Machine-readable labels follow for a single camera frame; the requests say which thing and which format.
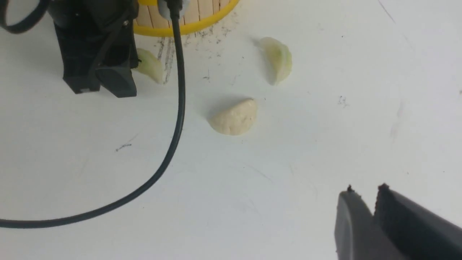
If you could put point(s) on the green dumpling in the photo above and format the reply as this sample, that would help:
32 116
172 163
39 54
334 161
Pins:
278 58
149 65

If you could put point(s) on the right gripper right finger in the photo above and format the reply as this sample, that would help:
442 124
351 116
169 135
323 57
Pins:
415 231

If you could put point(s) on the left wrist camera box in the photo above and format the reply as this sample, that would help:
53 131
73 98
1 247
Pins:
172 9

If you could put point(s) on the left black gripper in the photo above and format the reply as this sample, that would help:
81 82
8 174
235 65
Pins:
96 41

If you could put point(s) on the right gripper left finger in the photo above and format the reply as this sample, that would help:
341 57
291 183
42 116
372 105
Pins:
357 237

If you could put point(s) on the white dumpling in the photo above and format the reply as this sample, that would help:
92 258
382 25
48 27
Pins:
235 120

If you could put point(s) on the bamboo steamer tray yellow rim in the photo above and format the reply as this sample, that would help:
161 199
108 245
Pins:
198 15

